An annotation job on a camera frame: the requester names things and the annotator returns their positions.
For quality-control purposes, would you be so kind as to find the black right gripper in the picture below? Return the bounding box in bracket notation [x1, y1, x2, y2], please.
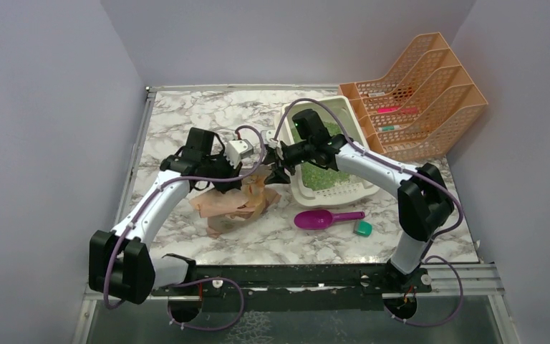
[261, 140, 314, 185]

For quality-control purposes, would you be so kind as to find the orange cat litter bag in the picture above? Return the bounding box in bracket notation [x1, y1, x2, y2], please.
[190, 171, 281, 238]

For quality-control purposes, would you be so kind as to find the magenta plastic litter scoop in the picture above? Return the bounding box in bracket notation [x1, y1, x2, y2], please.
[294, 209, 365, 230]

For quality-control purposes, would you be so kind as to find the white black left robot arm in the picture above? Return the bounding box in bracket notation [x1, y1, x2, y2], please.
[88, 128, 254, 305]

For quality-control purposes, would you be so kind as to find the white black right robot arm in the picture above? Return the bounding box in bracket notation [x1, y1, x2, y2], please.
[263, 109, 455, 292]

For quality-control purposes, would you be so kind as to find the green cat litter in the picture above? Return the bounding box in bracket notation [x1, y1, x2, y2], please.
[291, 122, 352, 191]

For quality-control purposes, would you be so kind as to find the white plastic litter box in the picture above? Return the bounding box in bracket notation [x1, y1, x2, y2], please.
[278, 96, 380, 208]

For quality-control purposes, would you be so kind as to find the small green box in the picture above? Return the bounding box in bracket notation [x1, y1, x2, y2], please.
[353, 220, 373, 237]

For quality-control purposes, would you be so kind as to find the pink marker pen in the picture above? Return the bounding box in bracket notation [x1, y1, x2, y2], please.
[376, 107, 418, 114]

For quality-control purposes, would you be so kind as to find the green marker pen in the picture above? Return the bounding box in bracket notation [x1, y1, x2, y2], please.
[378, 125, 402, 132]

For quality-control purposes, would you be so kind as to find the orange mesh file organizer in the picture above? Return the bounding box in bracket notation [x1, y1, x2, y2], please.
[338, 32, 488, 161]

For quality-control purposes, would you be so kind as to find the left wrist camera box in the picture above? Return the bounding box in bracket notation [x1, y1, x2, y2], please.
[224, 139, 254, 168]

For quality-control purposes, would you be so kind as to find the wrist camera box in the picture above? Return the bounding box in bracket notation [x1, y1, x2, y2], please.
[262, 129, 281, 151]
[224, 139, 254, 168]

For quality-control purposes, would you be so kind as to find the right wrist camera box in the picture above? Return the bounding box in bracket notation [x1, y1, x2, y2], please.
[262, 129, 281, 151]

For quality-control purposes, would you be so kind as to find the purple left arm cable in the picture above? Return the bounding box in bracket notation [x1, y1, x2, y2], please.
[102, 125, 267, 333]

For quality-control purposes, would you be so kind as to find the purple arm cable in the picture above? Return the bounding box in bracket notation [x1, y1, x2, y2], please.
[102, 125, 267, 333]
[272, 98, 465, 328]

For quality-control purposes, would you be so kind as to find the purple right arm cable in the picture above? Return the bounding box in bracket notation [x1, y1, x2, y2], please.
[272, 98, 465, 328]

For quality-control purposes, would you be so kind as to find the black metal base rail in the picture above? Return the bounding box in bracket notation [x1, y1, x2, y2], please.
[151, 263, 432, 297]

